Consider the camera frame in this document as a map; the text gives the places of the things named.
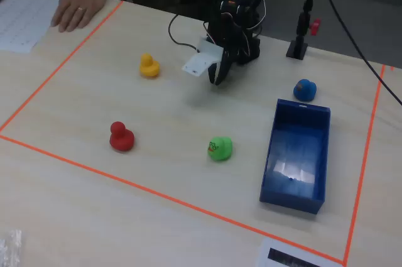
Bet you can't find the white label with black bar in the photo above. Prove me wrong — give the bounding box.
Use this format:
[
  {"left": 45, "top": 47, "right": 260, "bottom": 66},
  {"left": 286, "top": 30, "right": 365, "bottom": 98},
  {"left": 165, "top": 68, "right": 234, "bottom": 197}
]
[{"left": 256, "top": 237, "right": 345, "bottom": 267}]

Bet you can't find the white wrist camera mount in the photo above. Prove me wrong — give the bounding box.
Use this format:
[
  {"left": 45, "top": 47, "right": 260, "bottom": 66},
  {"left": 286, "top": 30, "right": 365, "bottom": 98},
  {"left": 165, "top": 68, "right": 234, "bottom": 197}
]
[{"left": 181, "top": 36, "right": 224, "bottom": 79}]

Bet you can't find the person left hand with ring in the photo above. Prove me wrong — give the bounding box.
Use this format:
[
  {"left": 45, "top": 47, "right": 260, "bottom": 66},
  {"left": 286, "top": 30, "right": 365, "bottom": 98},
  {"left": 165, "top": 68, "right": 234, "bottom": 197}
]
[{"left": 50, "top": 0, "right": 107, "bottom": 33}]

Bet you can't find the orange tape strip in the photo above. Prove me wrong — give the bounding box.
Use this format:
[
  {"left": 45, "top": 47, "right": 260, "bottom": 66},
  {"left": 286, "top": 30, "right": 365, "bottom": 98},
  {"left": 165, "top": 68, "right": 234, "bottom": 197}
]
[
  {"left": 0, "top": 0, "right": 124, "bottom": 133},
  {"left": 342, "top": 64, "right": 386, "bottom": 265},
  {"left": 0, "top": 134, "right": 345, "bottom": 265}
]

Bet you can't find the clear plastic bag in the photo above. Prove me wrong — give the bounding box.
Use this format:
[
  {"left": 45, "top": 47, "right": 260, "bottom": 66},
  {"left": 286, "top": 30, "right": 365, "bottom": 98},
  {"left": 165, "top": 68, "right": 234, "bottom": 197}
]
[{"left": 0, "top": 229, "right": 23, "bottom": 267}]

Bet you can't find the white printed paper sheet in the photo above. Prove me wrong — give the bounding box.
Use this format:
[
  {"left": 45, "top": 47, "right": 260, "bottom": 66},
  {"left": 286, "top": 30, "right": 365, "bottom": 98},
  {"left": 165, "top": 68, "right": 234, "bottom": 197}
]
[{"left": 0, "top": 0, "right": 72, "bottom": 54}]

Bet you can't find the blue plastic box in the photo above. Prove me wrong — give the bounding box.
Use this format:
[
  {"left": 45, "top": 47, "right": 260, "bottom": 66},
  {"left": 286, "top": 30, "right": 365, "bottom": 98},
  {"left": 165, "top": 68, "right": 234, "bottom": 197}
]
[{"left": 259, "top": 98, "right": 331, "bottom": 215}]

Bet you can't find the white robot wire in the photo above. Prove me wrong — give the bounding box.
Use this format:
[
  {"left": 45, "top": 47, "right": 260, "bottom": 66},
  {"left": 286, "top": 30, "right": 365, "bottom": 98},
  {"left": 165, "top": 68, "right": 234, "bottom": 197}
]
[{"left": 247, "top": 0, "right": 267, "bottom": 34}]

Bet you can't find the black camera stand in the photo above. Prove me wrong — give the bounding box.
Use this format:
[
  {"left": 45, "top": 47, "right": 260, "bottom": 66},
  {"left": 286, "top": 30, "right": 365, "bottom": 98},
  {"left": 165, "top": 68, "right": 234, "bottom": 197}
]
[{"left": 285, "top": 0, "right": 324, "bottom": 60}]

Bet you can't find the green rubber duck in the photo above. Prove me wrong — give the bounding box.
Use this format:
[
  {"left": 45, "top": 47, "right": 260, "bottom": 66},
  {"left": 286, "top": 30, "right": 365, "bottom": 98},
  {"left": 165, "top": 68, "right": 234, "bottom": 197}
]
[{"left": 207, "top": 136, "right": 234, "bottom": 162}]

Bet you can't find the black stand cable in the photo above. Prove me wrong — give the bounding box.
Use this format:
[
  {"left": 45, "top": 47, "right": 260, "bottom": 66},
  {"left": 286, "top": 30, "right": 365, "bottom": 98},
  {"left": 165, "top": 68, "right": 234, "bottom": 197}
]
[{"left": 318, "top": 0, "right": 402, "bottom": 106}]

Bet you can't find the blue rubber duck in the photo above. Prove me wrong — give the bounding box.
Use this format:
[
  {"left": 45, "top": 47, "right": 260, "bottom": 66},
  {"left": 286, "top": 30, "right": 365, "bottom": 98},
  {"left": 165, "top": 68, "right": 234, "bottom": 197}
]
[{"left": 293, "top": 79, "right": 317, "bottom": 102}]

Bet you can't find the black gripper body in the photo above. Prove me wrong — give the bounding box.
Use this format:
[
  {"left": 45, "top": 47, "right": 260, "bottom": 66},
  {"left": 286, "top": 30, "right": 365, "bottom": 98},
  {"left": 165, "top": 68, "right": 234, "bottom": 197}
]
[{"left": 216, "top": 12, "right": 249, "bottom": 63}]

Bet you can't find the red clamp knob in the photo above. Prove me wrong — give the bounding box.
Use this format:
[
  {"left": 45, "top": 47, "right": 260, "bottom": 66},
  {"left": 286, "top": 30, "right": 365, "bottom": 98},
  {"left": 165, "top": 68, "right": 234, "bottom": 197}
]
[{"left": 309, "top": 18, "right": 322, "bottom": 36}]

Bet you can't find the red rubber duck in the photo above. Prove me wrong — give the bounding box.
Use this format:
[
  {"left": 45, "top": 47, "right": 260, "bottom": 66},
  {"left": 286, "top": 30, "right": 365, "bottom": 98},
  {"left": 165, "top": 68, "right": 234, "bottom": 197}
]
[{"left": 109, "top": 121, "right": 136, "bottom": 152}]

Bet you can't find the black robot camera cable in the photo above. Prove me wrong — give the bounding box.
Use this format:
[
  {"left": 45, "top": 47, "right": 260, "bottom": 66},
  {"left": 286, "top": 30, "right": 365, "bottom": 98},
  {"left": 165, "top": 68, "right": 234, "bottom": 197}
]
[{"left": 168, "top": 14, "right": 205, "bottom": 54}]

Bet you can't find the yellow rubber duck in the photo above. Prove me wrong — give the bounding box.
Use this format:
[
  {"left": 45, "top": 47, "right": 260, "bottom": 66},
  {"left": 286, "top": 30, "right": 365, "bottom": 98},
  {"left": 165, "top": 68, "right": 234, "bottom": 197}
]
[{"left": 139, "top": 53, "right": 161, "bottom": 79}]

